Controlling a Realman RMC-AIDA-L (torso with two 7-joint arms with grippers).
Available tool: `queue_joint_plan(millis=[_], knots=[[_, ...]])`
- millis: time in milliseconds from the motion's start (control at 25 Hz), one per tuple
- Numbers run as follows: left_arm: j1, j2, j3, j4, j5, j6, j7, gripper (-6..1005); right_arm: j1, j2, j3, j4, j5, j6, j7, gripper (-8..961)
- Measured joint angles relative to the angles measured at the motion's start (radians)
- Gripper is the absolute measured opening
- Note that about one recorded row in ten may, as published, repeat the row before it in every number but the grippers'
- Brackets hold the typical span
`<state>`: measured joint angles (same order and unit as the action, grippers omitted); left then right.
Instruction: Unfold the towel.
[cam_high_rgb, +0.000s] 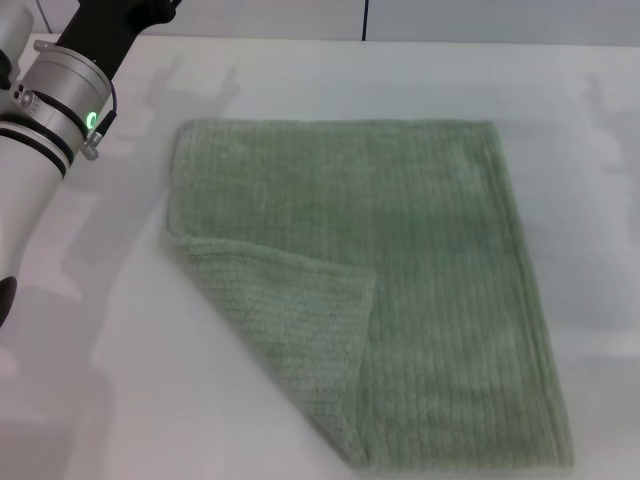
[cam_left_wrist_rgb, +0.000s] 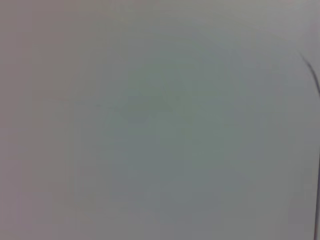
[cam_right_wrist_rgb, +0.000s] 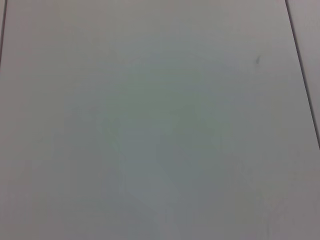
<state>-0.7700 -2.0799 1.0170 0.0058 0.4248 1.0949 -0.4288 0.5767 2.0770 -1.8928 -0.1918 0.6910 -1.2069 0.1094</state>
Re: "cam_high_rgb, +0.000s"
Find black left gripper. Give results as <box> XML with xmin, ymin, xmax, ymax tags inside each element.
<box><xmin>57</xmin><ymin>0</ymin><xmax>177</xmax><ymax>80</ymax></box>

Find green ribbed towel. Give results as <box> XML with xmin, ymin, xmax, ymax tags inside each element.
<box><xmin>158</xmin><ymin>117</ymin><xmax>576</xmax><ymax>457</ymax></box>

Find left arm connector cable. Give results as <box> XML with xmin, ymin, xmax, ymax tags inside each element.
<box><xmin>82</xmin><ymin>83</ymin><xmax>119</xmax><ymax>162</ymax></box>

